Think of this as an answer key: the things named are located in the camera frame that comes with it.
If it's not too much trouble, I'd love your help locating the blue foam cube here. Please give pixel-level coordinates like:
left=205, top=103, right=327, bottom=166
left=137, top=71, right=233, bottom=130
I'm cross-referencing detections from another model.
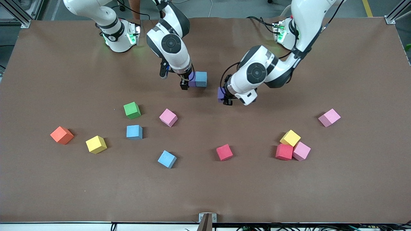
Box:
left=157, top=150, right=177, bottom=169
left=195, top=71, right=208, bottom=88
left=126, top=125, right=143, bottom=140

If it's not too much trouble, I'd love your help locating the pink foam cube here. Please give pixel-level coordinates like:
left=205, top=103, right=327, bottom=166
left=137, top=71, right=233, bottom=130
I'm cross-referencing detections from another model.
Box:
left=293, top=141, right=311, bottom=161
left=159, top=108, right=178, bottom=128
left=318, top=108, right=341, bottom=128

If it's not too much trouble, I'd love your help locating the green foam cube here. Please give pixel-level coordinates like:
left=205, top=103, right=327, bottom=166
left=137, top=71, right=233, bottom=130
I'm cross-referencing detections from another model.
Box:
left=123, top=102, right=142, bottom=120

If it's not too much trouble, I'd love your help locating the red foam cube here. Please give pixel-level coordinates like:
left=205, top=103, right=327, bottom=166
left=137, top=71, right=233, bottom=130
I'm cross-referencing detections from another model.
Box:
left=275, top=143, right=293, bottom=161
left=216, top=144, right=234, bottom=161

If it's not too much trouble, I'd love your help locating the person's bare leg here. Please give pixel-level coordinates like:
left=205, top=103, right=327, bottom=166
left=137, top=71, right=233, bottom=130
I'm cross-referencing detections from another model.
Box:
left=128, top=0, right=142, bottom=20

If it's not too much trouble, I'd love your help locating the yellow foam cube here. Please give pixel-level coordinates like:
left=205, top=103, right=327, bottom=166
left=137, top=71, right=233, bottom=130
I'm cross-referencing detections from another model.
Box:
left=85, top=135, right=108, bottom=154
left=280, top=130, right=302, bottom=147

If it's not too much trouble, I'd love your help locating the large table cover mat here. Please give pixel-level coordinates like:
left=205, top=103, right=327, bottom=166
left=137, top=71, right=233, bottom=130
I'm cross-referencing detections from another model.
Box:
left=0, top=18, right=411, bottom=224

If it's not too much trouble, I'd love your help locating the orange foam cube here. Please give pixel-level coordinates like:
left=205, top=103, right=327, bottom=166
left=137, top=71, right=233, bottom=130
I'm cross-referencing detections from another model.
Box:
left=50, top=126, right=74, bottom=145

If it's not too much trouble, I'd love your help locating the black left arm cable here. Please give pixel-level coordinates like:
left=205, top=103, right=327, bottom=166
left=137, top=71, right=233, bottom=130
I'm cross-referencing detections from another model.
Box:
left=220, top=0, right=341, bottom=93

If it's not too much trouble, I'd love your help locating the black base cable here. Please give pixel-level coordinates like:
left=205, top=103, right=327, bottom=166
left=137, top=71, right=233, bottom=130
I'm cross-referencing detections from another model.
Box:
left=246, top=16, right=280, bottom=34
left=112, top=0, right=146, bottom=36

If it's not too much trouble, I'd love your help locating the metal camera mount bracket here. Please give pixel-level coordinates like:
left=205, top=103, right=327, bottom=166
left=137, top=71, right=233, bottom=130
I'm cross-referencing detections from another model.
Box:
left=198, top=213, right=217, bottom=231

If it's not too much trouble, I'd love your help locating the aluminium frame post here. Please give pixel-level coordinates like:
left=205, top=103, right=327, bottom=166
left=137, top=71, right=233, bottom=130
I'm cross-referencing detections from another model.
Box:
left=0, top=0, right=44, bottom=29
left=385, top=0, right=411, bottom=25

